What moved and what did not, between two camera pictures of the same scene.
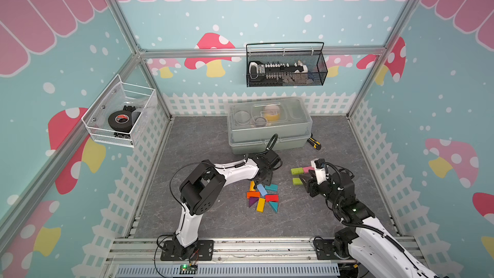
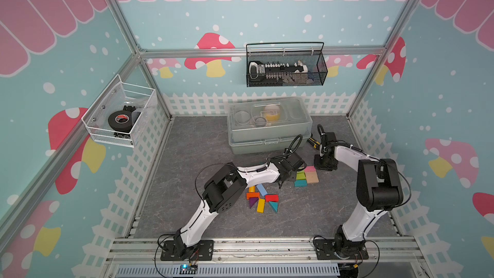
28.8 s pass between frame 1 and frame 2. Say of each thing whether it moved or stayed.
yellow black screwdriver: stayed
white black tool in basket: stayed
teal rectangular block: moved
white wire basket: stayed
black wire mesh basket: stayed
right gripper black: moved
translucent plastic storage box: stayed
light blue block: stayed
